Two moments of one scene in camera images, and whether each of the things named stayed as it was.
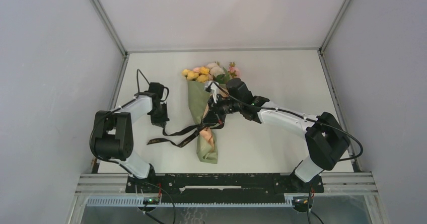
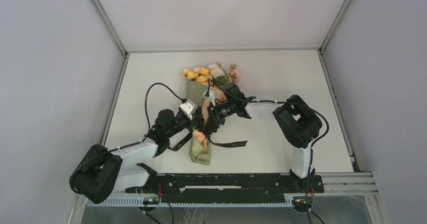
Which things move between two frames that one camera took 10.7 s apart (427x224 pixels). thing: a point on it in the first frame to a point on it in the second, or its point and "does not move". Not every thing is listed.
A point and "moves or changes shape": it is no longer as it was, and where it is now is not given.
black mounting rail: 223,188 does not move
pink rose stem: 233,71 does not move
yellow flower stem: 200,76 does not move
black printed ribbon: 198,128 moves or changes shape
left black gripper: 160,122 to 195,117
